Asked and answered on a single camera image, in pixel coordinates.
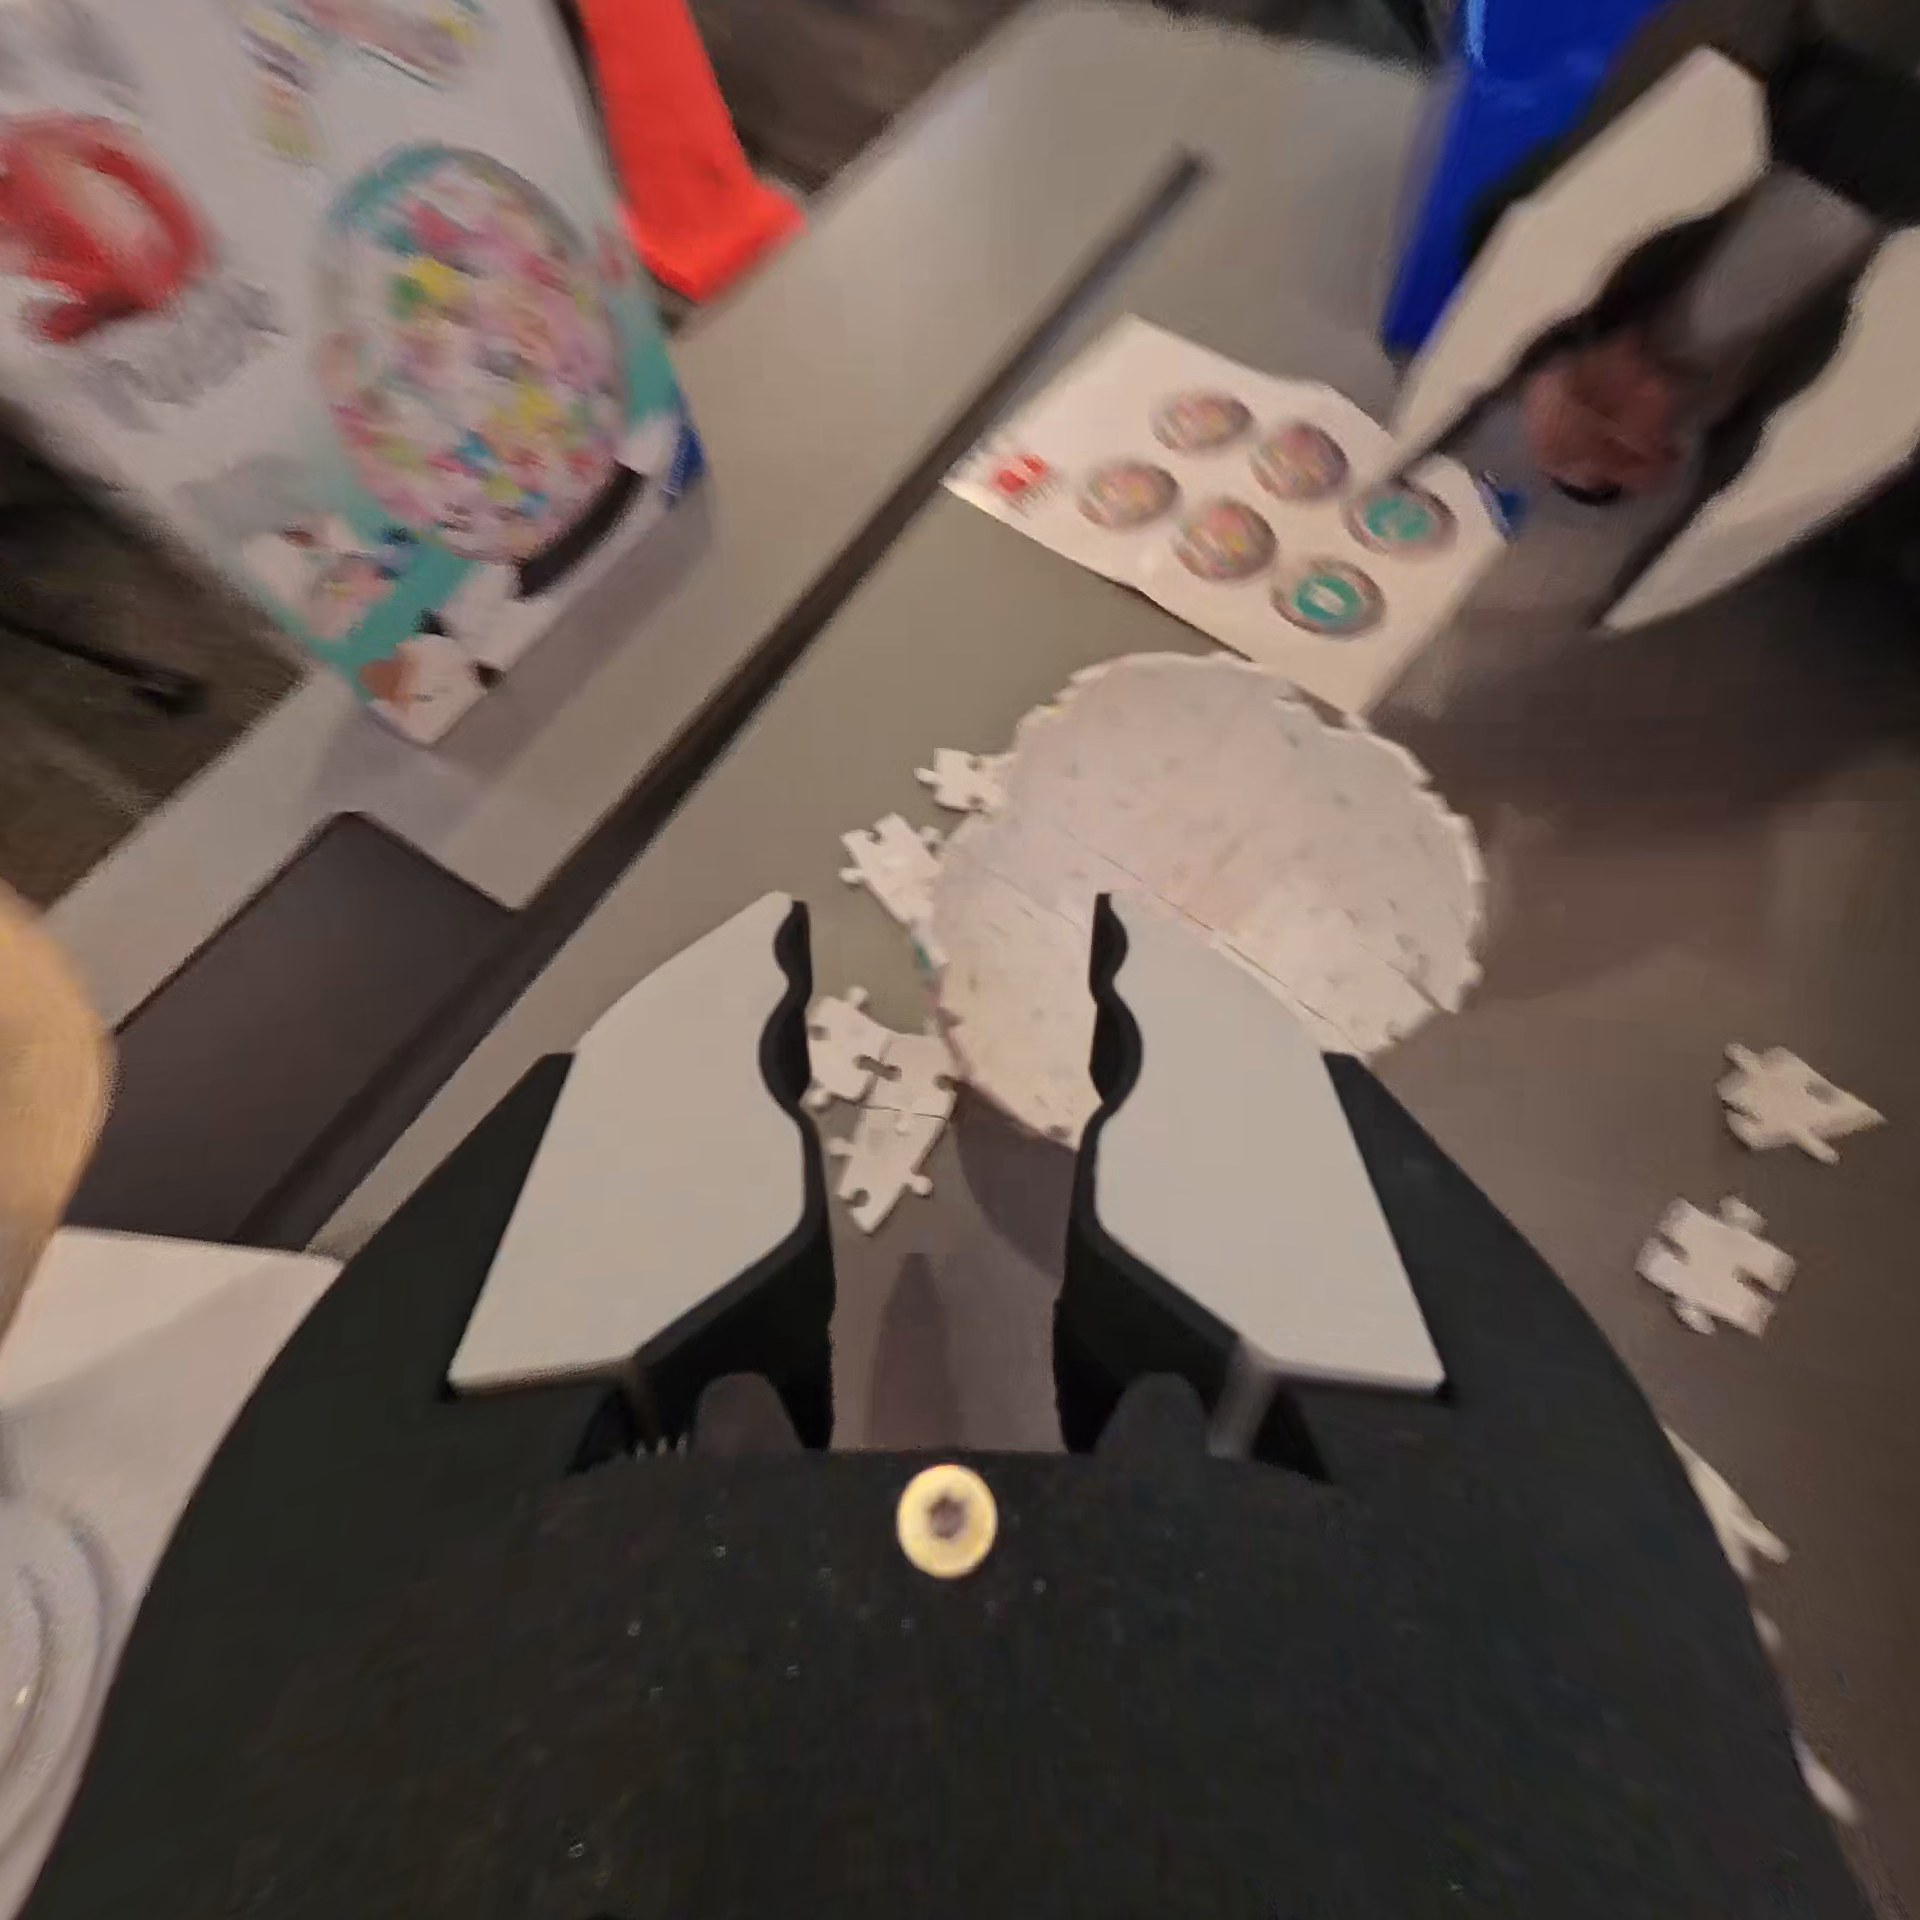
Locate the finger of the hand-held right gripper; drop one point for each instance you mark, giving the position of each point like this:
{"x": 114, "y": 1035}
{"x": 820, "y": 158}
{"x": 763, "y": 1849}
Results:
{"x": 1574, "y": 225}
{"x": 1801, "y": 450}

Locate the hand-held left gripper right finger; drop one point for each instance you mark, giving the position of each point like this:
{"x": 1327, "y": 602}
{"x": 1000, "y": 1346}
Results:
{"x": 1262, "y": 1185}

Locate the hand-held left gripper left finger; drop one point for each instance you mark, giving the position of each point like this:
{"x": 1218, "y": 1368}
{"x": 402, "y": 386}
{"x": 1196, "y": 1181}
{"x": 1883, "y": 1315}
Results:
{"x": 643, "y": 1185}

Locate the partly built white puzzle ball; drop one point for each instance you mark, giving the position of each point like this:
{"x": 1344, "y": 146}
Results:
{"x": 1262, "y": 827}

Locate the colourful puzzle ball box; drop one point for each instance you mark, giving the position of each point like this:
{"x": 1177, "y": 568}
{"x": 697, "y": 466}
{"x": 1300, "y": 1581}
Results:
{"x": 330, "y": 330}

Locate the person's right hand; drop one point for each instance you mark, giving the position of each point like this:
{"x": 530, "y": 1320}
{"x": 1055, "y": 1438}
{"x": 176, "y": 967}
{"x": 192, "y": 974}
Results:
{"x": 1612, "y": 423}

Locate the blue plastic bin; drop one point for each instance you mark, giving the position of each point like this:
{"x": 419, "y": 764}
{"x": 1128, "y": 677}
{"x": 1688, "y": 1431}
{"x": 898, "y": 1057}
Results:
{"x": 1500, "y": 151}

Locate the printed instruction leaflet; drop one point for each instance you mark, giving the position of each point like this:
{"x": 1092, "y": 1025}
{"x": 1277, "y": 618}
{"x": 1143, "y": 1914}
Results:
{"x": 1232, "y": 510}

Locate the wooden document board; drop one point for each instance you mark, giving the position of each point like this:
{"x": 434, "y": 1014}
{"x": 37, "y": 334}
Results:
{"x": 37, "y": 1111}

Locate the orange object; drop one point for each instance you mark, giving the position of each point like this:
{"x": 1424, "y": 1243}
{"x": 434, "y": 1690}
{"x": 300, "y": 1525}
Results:
{"x": 685, "y": 135}

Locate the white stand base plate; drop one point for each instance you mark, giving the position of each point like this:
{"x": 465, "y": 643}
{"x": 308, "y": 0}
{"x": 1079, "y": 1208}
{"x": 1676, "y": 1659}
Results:
{"x": 150, "y": 1411}

